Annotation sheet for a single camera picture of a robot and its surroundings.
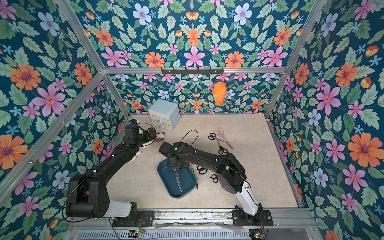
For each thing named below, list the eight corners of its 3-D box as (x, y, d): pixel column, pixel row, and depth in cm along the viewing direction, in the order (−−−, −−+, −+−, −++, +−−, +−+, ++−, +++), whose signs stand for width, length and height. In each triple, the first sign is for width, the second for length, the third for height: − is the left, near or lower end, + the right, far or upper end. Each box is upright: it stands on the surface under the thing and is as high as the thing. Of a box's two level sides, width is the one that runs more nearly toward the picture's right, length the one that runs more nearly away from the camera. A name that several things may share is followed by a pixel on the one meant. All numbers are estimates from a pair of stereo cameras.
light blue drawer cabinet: (152, 124, 116) (145, 109, 103) (166, 112, 125) (161, 96, 112) (169, 134, 110) (165, 119, 97) (183, 120, 119) (180, 105, 106)
